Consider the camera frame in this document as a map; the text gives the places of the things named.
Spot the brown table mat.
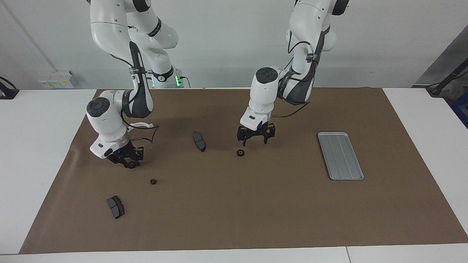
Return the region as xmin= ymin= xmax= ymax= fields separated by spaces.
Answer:
xmin=19 ymin=87 xmax=468 ymax=255

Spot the white power socket box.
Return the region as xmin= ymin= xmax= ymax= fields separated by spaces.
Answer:
xmin=38 ymin=70 xmax=74 ymax=89

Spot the silver metal tray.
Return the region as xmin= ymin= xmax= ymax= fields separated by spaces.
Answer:
xmin=317 ymin=132 xmax=365 ymax=181

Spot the blue crate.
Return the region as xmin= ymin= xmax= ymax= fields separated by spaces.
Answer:
xmin=450 ymin=91 xmax=468 ymax=129

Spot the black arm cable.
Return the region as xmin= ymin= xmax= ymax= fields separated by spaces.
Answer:
xmin=109 ymin=54 xmax=160 ymax=144
xmin=272 ymin=22 xmax=331 ymax=118

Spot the black stand pole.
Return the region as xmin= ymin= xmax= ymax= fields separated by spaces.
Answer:
xmin=426 ymin=58 xmax=468 ymax=96

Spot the black clamp mount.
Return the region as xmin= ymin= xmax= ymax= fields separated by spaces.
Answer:
xmin=0 ymin=76 xmax=19 ymax=100

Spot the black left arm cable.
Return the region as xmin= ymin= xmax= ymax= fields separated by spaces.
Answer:
xmin=272 ymin=22 xmax=331 ymax=118

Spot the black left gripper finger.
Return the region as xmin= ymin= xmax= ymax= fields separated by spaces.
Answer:
xmin=237 ymin=126 xmax=251 ymax=147
xmin=263 ymin=124 xmax=276 ymax=144

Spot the dark grey brake pad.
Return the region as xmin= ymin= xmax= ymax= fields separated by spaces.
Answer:
xmin=106 ymin=195 xmax=125 ymax=220
xmin=193 ymin=131 xmax=207 ymax=153

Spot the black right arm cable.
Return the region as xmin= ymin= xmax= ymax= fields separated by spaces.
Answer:
xmin=109 ymin=54 xmax=160 ymax=144

